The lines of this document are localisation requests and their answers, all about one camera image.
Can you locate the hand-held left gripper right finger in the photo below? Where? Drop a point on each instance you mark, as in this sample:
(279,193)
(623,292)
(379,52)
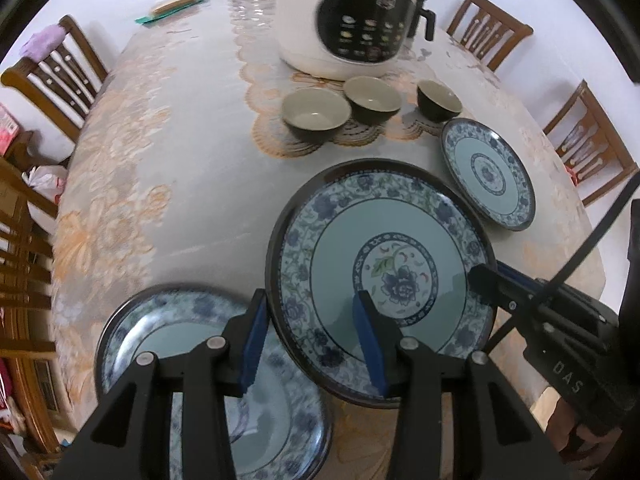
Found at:
(369,345)

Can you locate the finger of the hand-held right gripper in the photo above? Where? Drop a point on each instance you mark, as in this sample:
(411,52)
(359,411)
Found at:
(515,272)
(492,285)

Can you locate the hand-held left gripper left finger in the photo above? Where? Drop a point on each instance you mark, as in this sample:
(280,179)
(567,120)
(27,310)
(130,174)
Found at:
(252,345)

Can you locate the large blue floral plate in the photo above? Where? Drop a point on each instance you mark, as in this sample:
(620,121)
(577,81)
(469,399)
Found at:
(150,320)
(340,240)

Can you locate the small blue floral plate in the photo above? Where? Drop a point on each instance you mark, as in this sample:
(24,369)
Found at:
(487,170)

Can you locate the dark bowl with beige inside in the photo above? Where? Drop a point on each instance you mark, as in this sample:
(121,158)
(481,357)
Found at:
(315,112)
(439,100)
(372,97)

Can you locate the floral plastic tablecloth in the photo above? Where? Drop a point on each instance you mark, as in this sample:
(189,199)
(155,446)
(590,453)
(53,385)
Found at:
(165,160)

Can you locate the white plastic bag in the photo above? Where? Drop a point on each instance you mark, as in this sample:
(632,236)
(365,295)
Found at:
(45,185)

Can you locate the pink box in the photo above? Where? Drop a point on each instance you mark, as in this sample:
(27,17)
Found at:
(7,130)

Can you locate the wooden chair with purple cloth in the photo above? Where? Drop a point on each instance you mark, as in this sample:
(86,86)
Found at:
(55,85)

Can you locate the white electric kettle appliance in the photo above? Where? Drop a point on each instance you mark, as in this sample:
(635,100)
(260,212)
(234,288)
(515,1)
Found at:
(300,20)

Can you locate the purple cloth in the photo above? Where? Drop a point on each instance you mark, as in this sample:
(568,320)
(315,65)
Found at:
(42,40)

